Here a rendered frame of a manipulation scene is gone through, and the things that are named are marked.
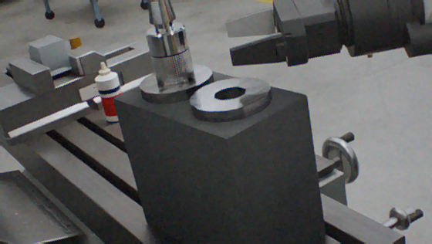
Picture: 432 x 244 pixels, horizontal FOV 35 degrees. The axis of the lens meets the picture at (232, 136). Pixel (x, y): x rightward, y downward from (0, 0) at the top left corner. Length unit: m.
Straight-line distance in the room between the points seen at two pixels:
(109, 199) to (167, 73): 0.28
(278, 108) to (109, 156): 0.48
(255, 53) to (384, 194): 1.88
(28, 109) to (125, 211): 0.40
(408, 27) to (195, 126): 0.26
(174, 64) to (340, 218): 0.28
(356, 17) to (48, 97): 0.70
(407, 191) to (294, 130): 1.89
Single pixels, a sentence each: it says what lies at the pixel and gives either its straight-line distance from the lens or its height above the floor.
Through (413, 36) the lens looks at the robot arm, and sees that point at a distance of 0.78.
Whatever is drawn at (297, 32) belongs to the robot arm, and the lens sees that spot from 0.75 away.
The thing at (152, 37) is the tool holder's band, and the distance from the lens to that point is 0.79.
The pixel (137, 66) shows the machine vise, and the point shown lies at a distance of 1.38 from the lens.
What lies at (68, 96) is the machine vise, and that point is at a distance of 1.33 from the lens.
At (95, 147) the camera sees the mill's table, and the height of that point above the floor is 0.90.
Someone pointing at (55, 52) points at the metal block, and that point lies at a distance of 1.33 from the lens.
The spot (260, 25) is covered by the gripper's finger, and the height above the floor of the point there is 1.13.
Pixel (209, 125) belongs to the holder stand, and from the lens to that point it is 0.71.
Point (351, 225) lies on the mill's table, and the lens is 0.85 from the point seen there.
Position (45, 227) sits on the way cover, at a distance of 1.13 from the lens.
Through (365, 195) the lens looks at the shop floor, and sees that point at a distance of 2.60.
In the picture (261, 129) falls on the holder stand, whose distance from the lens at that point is 0.71.
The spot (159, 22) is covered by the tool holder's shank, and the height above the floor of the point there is 1.18.
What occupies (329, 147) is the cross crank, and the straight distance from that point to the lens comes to 1.61.
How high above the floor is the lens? 1.38
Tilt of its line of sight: 26 degrees down
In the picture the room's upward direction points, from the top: 11 degrees counter-clockwise
